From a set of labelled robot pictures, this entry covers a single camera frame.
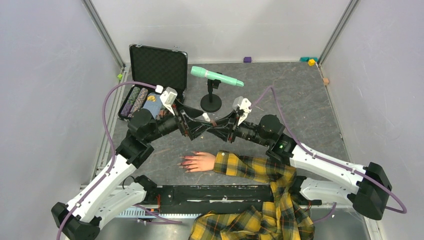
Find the black microphone stand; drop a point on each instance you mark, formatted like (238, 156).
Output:
(211, 102)

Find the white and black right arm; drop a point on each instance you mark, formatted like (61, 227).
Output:
(365, 188)

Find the teal block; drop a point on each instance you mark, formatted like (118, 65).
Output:
(307, 59)

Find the white nail polish cap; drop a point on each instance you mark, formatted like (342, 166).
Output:
(206, 117)

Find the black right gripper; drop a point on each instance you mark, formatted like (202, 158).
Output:
(223, 133)

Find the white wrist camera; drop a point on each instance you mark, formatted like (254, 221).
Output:
(242, 106)
(167, 97)

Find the mannequin hand with stained nails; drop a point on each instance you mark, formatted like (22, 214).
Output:
(198, 162)

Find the black poker chip case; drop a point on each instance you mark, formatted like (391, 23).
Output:
(160, 66)

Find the pink nail polish bottle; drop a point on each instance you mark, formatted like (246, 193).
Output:
(214, 124)

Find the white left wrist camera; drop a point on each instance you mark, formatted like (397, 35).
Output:
(167, 97)

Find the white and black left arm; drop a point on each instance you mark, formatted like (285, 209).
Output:
(84, 216)

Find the purple cube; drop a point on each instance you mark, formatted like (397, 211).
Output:
(247, 59)

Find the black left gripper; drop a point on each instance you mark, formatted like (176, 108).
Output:
(193, 131)

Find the yellow cube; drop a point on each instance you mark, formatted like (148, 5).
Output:
(311, 62)

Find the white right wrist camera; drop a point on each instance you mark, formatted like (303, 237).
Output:
(242, 106)

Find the mint green microphone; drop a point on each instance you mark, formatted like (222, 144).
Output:
(201, 72)

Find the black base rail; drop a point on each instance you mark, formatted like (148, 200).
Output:
(202, 199)

